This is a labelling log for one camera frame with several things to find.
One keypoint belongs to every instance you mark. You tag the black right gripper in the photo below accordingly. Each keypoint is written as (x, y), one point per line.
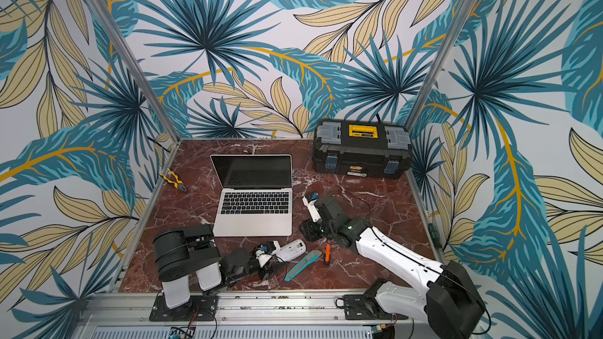
(316, 228)

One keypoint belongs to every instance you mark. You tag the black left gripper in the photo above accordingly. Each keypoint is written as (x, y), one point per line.
(268, 274)

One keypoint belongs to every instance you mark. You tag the silver laptop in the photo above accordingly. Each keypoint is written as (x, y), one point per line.
(257, 195)

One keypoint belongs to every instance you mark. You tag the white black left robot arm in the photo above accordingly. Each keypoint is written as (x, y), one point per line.
(179, 253)

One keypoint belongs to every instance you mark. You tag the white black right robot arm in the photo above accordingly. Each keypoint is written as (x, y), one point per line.
(444, 296)

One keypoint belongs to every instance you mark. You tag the orange screwdriver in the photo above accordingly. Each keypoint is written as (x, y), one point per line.
(327, 254)

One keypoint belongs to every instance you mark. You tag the teal utility knife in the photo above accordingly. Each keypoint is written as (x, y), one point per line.
(307, 260)

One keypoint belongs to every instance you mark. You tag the black toolbox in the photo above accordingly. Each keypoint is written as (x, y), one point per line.
(361, 149)

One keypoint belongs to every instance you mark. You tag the yellow black pliers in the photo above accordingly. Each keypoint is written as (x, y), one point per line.
(173, 179)

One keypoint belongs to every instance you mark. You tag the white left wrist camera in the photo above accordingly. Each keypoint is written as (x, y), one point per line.
(265, 252)

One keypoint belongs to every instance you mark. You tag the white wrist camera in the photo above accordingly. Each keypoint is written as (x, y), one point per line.
(309, 201)
(265, 252)

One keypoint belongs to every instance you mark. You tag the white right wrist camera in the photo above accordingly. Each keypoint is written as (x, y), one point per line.
(309, 201)

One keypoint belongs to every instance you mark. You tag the aluminium front rail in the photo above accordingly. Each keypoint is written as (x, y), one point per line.
(254, 314)

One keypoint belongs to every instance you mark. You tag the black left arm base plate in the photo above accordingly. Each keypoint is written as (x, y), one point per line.
(200, 308)

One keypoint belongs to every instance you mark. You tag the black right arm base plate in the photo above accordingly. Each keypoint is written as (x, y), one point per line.
(372, 307)

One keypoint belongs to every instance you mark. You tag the aluminium frame post right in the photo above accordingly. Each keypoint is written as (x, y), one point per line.
(456, 26)

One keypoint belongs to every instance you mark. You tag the aluminium frame post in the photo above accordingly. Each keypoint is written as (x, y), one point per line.
(115, 36)
(456, 26)

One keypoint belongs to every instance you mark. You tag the aluminium frame post left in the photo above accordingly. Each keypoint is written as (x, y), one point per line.
(115, 36)

